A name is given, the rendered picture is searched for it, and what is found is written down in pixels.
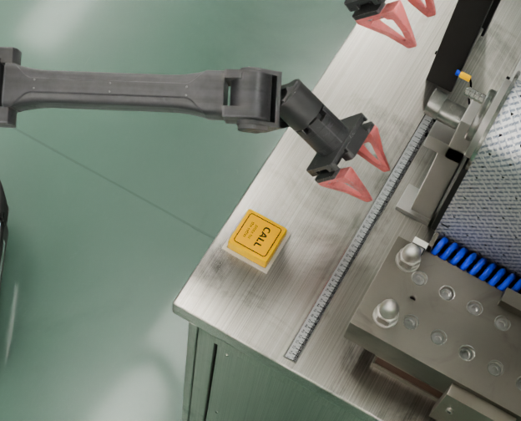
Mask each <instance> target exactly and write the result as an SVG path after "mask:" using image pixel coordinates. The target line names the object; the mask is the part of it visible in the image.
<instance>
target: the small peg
mask: <svg viewBox="0 0 521 421"><path fill-rule="evenodd" d="M463 96H465V97H468V98H469V99H473V101H475V102H478V103H479V104H482V103H483V101H484V99H485V98H486V94H482V93H481V92H479V91H477V90H476V89H472V88H471V87H469V86H468V87H467V88H466V90H465V91H464V93H463Z"/></svg>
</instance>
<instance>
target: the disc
mask: <svg viewBox="0 0 521 421"><path fill-rule="evenodd" d="M520 74H521V73H520V71H517V73H516V74H515V76H514V78H513V80H512V82H511V84H510V85H509V87H508V89H507V91H506V93H505V95H504V96H503V98H502V100H501V102H500V104H499V106H498V108H497V109H496V111H495V113H494V115H493V117H492V118H491V120H490V122H489V124H488V127H487V128H486V129H485V131H484V133H483V136H482V138H481V139H480V141H479V142H478V145H477V147H476V149H475V150H474V152H473V154H472V156H471V158H470V159H469V161H468V163H467V165H466V167H465V170H466V171H467V170H468V169H469V167H470V165H471V164H472V163H473V160H474V158H475V156H476V155H477V153H478V151H479V149H480V147H481V146H482V144H483V142H484V140H485V138H486V137H487V135H488V132H489V130H490V129H491V127H492V126H493V123H494V121H495V119H496V118H497V117H498V114H499V112H500V110H501V108H502V107H503V105H504V103H505V101H506V99H507V97H508V96H509V94H510V92H511V90H512V88H513V87H514V85H515V83H516V81H517V79H518V77H519V75H520Z"/></svg>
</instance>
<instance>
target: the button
mask: <svg viewBox="0 0 521 421"><path fill-rule="evenodd" d="M286 231H287V229H286V228H285V227H283V226H281V225H279V224H277V223H275V222H274V221H272V220H270V219H268V218H266V217H264V216H263V215H261V214H259V213H257V212H255V211H253V210H252V209H249V210H248V211H247V212H246V214H245V216H244V218H243V219H242V221H241V222H240V224H239V225H238V226H237V228H236V229H235V232H234V233H233V235H232V236H231V238H230V239H229V241H228V248H230V249H231V250H232V251H235V252H237V253H238V254H240V255H242V256H244V257H246V258H247V259H249V260H251V261H253V262H254V263H256V264H258V265H260V266H263V267H266V266H267V265H268V263H269V261H270V260H271V258H272V257H273V255H274V254H275V252H276V250H277V248H278V247H279V245H280V244H281V242H282V241H283V239H284V237H285V236H286Z"/></svg>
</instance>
